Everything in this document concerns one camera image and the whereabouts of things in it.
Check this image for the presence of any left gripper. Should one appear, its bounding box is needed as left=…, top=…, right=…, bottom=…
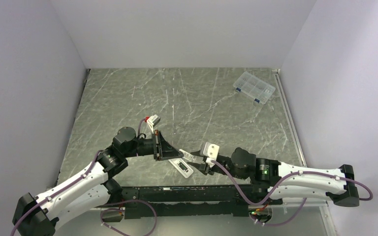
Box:
left=124, top=129, right=183, bottom=161

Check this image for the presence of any white remote control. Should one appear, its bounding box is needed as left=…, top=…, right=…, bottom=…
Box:
left=168, top=158, right=194, bottom=178

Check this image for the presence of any white battery cover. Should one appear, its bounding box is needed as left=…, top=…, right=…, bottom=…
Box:
left=179, top=149, right=196, bottom=162

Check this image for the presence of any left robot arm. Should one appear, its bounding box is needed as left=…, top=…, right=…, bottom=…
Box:
left=10, top=127, right=184, bottom=236

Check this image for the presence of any clear plastic organizer box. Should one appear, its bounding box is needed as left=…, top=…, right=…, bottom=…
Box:
left=233, top=71, right=276, bottom=104

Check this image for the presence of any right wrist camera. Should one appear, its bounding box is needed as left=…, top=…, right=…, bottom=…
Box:
left=200, top=142, right=220, bottom=168

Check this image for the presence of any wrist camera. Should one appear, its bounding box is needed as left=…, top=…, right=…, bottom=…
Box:
left=200, top=142, right=220, bottom=168
left=145, top=115, right=161, bottom=133

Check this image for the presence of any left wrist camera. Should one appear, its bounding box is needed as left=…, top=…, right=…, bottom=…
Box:
left=145, top=115, right=161, bottom=133

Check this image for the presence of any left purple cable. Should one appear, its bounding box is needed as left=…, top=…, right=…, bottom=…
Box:
left=9, top=150, right=103, bottom=236

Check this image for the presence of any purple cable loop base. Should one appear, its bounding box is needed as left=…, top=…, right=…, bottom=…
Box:
left=99, top=199, right=158, bottom=236

